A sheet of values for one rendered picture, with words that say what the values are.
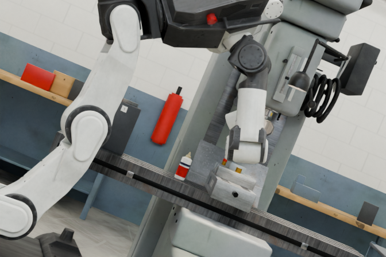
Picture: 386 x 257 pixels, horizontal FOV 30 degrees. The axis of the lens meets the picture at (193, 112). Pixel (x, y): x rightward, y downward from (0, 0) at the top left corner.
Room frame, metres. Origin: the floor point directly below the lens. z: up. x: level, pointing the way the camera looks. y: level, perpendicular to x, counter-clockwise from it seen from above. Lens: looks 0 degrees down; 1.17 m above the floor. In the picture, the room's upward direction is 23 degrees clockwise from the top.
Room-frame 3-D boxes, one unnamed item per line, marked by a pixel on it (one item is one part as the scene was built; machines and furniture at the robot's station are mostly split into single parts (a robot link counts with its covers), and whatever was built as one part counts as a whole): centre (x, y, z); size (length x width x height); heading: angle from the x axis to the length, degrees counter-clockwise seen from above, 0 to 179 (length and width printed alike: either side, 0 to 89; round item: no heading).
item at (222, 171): (2.68, -0.24, 1.02); 0.15 x 0.06 x 0.04; 93
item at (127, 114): (2.73, 0.30, 1.03); 0.22 x 0.12 x 0.20; 95
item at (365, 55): (3.06, -0.57, 1.62); 0.20 x 0.09 x 0.21; 4
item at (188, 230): (2.74, -0.26, 0.79); 0.50 x 0.35 x 0.12; 4
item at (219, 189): (2.70, -0.24, 0.99); 0.35 x 0.15 x 0.11; 3
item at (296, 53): (2.63, -0.27, 1.45); 0.04 x 0.04 x 0.21; 4
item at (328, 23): (2.78, -0.26, 1.68); 0.34 x 0.24 x 0.10; 4
